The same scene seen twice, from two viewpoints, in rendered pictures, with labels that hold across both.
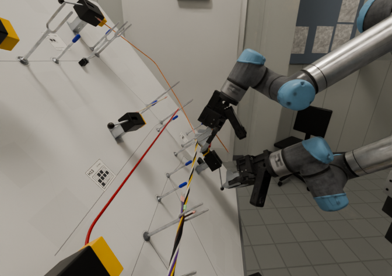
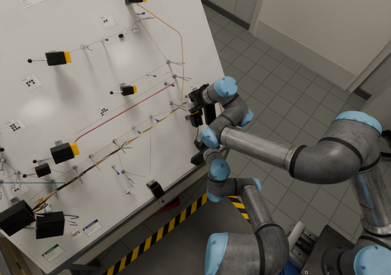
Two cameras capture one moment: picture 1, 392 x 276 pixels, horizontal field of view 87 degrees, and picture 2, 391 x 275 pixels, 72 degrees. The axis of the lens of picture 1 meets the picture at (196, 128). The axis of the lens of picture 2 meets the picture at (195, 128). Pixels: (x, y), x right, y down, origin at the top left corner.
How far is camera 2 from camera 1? 0.90 m
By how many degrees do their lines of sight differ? 48
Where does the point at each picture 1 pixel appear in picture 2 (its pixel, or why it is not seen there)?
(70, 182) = (87, 111)
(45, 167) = (80, 104)
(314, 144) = (213, 166)
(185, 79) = not seen: outside the picture
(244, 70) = (213, 92)
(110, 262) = (76, 151)
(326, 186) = (209, 186)
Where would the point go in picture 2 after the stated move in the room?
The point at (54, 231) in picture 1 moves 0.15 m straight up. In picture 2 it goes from (76, 127) to (62, 107)
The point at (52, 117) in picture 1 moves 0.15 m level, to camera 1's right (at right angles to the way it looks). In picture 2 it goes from (89, 80) to (112, 103)
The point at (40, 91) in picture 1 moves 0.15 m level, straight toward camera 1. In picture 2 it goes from (86, 65) to (73, 97)
